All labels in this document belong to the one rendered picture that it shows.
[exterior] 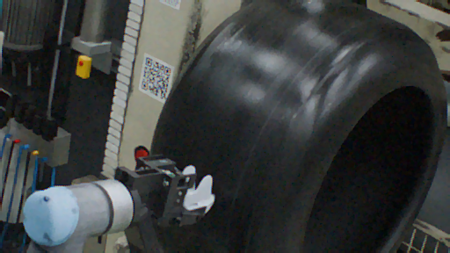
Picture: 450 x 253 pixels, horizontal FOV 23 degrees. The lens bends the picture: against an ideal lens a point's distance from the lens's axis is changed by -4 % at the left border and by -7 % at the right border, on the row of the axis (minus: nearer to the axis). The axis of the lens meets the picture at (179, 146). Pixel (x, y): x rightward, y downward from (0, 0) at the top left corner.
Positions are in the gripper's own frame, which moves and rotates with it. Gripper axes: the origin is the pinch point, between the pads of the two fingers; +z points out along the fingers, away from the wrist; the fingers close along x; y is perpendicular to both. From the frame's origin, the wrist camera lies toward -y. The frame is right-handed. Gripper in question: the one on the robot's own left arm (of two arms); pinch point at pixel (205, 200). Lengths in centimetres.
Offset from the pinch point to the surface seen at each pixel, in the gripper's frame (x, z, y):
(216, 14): 26.7, 25.4, 20.6
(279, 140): -7.5, 3.8, 12.7
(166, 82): 30.5, 21.3, 6.0
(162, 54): 32.8, 20.8, 10.7
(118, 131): 41.4, 24.2, -8.4
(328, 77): -8.4, 11.1, 23.0
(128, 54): 41.8, 22.3, 7.1
